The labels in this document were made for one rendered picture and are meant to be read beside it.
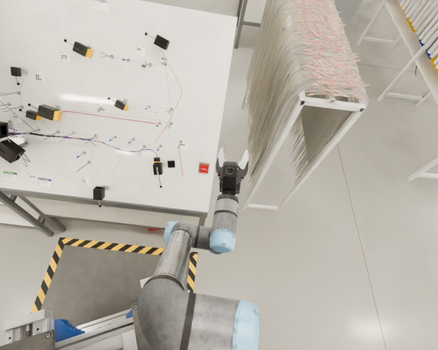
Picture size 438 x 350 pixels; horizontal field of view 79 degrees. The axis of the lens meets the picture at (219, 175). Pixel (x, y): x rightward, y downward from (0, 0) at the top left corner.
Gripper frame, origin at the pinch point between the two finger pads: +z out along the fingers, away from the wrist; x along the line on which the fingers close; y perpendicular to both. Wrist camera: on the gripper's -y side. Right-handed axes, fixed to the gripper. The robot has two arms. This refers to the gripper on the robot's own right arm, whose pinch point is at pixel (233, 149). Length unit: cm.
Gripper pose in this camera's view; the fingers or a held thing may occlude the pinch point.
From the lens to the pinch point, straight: 95.4
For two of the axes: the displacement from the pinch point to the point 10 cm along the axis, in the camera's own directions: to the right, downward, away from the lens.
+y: 0.1, 5.2, 8.5
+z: 1.3, -8.5, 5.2
